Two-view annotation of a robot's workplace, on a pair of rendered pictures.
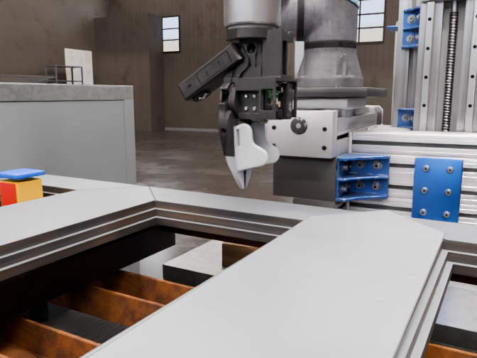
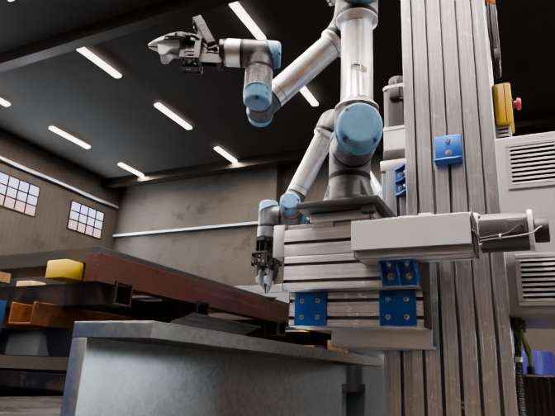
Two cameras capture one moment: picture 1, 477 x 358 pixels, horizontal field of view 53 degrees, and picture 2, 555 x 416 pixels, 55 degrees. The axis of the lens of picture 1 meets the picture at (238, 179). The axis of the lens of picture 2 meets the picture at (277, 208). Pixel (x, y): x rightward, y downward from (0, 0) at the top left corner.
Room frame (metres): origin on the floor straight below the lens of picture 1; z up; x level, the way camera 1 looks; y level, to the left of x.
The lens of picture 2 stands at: (0.68, -2.03, 0.60)
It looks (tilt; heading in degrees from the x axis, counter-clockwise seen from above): 18 degrees up; 90
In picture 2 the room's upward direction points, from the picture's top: 3 degrees clockwise
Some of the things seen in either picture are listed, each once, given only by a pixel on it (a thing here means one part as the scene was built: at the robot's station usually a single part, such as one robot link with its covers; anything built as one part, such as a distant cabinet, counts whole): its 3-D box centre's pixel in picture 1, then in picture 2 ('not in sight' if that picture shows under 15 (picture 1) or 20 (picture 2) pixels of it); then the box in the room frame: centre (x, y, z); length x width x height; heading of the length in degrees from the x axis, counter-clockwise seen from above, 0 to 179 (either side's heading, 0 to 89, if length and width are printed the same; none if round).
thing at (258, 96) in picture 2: not in sight; (258, 89); (0.62, -0.76, 1.34); 0.11 x 0.08 x 0.11; 89
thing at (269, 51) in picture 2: not in sight; (260, 54); (0.62, -0.78, 1.43); 0.11 x 0.08 x 0.09; 179
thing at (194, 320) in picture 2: not in sight; (196, 326); (0.51, -0.75, 0.70); 0.39 x 0.12 x 0.04; 61
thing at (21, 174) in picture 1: (20, 177); not in sight; (0.85, 0.39, 0.88); 0.06 x 0.06 x 0.02; 61
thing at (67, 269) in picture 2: not in sight; (64, 271); (0.23, -0.88, 0.79); 0.06 x 0.05 x 0.04; 151
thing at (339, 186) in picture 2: not in sight; (349, 194); (0.89, -0.65, 1.09); 0.15 x 0.15 x 0.10
